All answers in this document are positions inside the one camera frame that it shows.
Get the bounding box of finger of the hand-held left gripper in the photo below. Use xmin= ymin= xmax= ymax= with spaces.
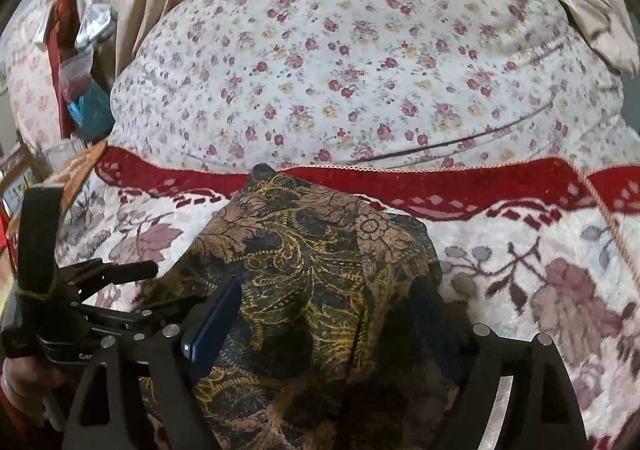
xmin=72 ymin=295 xmax=207 ymax=338
xmin=59 ymin=260 xmax=161 ymax=299

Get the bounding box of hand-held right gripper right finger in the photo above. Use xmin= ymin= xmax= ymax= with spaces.
xmin=435 ymin=322 xmax=588 ymax=450

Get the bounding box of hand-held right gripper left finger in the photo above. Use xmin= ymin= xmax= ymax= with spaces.
xmin=60 ymin=275 xmax=244 ymax=450

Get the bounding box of brown yellow patterned garment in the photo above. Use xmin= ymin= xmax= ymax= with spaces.
xmin=137 ymin=162 xmax=481 ymax=450

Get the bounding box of person's left hand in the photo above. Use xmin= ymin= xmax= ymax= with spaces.
xmin=0 ymin=356 xmax=86 ymax=432

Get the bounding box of orange checkered towel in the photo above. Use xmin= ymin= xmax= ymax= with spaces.
xmin=47 ymin=140 xmax=108 ymax=191

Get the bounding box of red white floral blanket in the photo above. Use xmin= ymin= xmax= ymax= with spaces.
xmin=50 ymin=145 xmax=640 ymax=450

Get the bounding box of teal plastic bag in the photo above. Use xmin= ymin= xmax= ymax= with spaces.
xmin=67 ymin=80 xmax=116 ymax=143

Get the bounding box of pale pink floral cloth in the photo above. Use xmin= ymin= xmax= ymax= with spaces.
xmin=5 ymin=0 xmax=66 ymax=151

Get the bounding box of clear plastic bag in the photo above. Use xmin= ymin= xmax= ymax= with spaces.
xmin=59 ymin=52 xmax=96 ymax=101

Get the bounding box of red cloth strip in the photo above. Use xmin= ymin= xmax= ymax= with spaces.
xmin=47 ymin=0 xmax=76 ymax=141

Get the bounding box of silver foil bag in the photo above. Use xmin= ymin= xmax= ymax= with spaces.
xmin=75 ymin=2 xmax=118 ymax=51

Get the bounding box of white floral pillow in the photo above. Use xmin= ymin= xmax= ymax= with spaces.
xmin=107 ymin=0 xmax=640 ymax=171

